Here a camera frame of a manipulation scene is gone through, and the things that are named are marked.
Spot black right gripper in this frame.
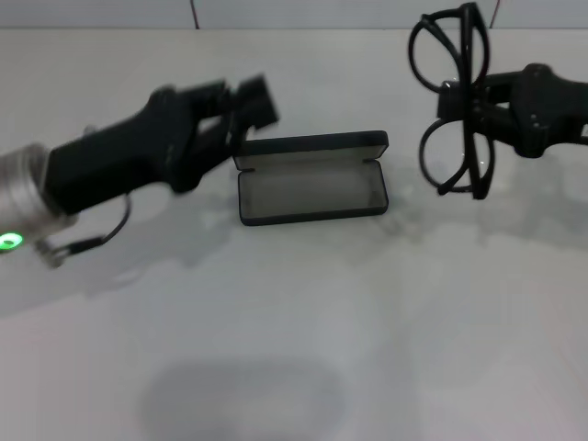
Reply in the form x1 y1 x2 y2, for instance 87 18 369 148
435 62 588 160

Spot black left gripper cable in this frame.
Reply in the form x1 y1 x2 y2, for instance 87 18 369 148
35 195 135 271

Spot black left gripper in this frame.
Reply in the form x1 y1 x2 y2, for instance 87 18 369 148
44 72 282 217

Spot black glasses case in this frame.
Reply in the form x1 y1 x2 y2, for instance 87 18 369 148
232 130 390 228

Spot black glasses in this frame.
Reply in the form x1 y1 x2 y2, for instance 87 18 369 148
407 2 501 202

